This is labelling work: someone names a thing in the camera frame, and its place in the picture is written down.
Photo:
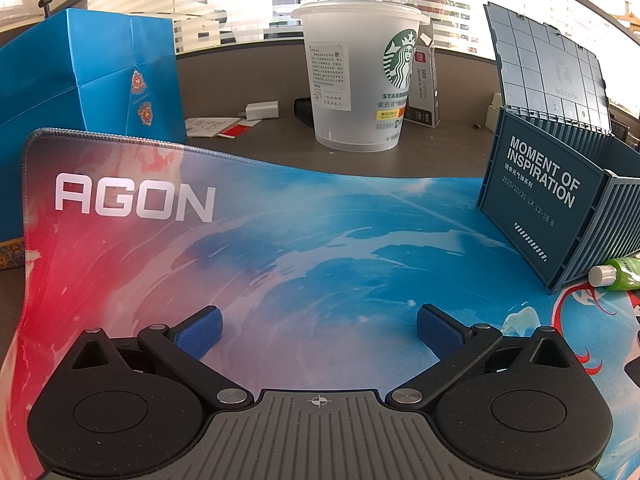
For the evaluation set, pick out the small black box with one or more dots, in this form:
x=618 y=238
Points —
x=302 y=111

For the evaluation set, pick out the translucent plastic cup with lid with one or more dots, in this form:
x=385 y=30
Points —
x=360 y=105

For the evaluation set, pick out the blue paper gift bag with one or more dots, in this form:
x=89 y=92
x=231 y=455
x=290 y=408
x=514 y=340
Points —
x=75 y=70

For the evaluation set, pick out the white charger plug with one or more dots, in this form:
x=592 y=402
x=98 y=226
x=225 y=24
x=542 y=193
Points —
x=262 y=110

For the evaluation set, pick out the green tube with white cap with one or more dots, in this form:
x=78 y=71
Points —
x=622 y=272

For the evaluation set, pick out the white and black pen carton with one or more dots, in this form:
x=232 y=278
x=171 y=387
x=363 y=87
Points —
x=425 y=95

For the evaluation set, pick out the red card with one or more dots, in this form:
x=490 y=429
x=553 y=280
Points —
x=237 y=131

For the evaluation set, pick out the small white box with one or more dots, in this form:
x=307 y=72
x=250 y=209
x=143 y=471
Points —
x=495 y=110

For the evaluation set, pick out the white paper leaflet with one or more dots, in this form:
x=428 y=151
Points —
x=210 y=126

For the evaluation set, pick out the dark blue container box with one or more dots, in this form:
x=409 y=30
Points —
x=540 y=195

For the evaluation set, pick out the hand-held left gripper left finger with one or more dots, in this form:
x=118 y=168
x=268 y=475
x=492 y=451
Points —
x=201 y=331

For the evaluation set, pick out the small black stand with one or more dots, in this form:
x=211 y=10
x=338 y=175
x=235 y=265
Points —
x=46 y=5

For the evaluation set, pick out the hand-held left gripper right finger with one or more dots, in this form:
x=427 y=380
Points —
x=439 y=331

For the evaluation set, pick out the red and blue mouse pad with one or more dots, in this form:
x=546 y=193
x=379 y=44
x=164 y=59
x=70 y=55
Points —
x=300 y=240

